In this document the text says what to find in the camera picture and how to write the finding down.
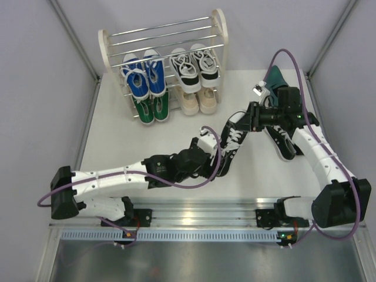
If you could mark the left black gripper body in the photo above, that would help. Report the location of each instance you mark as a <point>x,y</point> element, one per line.
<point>205,170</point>

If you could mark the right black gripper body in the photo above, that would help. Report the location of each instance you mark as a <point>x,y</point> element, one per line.
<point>261,117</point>

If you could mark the beige lace sneaker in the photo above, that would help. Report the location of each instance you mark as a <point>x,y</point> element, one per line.
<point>207,101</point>
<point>187,101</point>

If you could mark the green sneaker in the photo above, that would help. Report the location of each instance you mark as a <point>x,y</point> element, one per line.
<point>144,109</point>
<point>161,107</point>

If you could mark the black white sneaker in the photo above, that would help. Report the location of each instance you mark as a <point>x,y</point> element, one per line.
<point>184,70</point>
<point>205,61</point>

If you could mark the blue sneaker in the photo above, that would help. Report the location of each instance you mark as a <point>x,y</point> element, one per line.
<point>135,77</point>
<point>154,67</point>

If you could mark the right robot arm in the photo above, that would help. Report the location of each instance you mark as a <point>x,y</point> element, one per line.
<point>343,198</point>

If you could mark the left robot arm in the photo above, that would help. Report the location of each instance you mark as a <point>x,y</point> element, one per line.
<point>104,193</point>

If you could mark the teal heel shoe upper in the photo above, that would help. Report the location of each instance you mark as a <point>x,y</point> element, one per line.
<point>274,81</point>

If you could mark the teal heel shoe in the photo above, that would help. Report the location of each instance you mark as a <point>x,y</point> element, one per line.
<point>312,119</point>
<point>274,81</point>

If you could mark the teal heel shoe lower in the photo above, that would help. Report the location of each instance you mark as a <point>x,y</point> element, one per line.
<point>312,119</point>

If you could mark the white metal shoe rack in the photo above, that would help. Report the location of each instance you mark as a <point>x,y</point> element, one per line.
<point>210,31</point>

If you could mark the aluminium mounting rail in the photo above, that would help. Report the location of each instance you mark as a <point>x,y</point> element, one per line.
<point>202,213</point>

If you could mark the perforated cable tray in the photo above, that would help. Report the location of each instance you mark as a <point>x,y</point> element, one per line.
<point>174,235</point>

